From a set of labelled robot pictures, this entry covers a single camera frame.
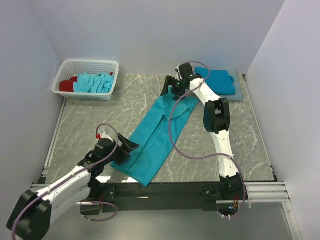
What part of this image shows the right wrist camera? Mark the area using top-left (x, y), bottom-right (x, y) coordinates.
top-left (175, 65), bottom-right (184, 81)

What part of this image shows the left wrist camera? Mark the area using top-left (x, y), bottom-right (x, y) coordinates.
top-left (95, 132), bottom-right (113, 141)

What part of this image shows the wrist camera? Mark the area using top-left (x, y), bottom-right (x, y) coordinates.
top-left (175, 65), bottom-right (184, 81)
top-left (95, 132), bottom-right (113, 141)

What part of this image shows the crumpled light blue shirt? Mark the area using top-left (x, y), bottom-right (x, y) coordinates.
top-left (73, 72), bottom-right (114, 94)

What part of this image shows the red shirt in basket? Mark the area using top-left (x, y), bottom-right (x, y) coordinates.
top-left (59, 72), bottom-right (115, 93)

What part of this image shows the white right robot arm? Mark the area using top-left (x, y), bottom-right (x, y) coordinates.
top-left (161, 62), bottom-right (247, 200)

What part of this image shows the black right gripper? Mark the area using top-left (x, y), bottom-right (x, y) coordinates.
top-left (160, 76), bottom-right (187, 102)

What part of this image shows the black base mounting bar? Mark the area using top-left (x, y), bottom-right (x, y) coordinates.
top-left (80, 181), bottom-right (248, 216)

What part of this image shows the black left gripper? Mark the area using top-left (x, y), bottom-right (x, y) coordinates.
top-left (102, 133), bottom-right (139, 165)

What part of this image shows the folded teal t-shirt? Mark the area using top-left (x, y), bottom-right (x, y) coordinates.
top-left (195, 67), bottom-right (236, 95)

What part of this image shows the teal t-shirt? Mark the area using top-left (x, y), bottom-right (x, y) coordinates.
top-left (195, 67), bottom-right (236, 95)
top-left (111, 93), bottom-right (198, 187)

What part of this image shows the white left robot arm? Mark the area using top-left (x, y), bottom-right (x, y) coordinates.
top-left (6, 134), bottom-right (139, 240)

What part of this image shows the aluminium rail frame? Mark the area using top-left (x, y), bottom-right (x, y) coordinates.
top-left (14, 98), bottom-right (301, 240)

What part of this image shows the white plastic laundry basket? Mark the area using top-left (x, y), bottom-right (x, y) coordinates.
top-left (51, 59), bottom-right (119, 101)

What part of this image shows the folded grey-blue t-shirt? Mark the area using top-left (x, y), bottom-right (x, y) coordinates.
top-left (220, 69), bottom-right (244, 102)

